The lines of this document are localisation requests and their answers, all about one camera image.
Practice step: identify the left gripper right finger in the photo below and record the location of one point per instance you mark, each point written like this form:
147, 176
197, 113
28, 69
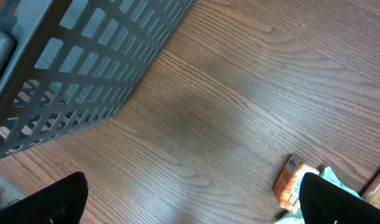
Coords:
323, 202

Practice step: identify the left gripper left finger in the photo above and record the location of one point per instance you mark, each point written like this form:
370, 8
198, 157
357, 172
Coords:
62, 203

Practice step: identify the light blue tissue pack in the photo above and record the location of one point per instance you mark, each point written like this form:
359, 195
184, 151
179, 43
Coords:
327, 174

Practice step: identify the red and tan cracker package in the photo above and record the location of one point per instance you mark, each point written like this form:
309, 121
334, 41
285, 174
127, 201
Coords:
372, 193

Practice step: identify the grey plastic shopping basket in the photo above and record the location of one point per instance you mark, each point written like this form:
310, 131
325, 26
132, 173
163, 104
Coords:
69, 64

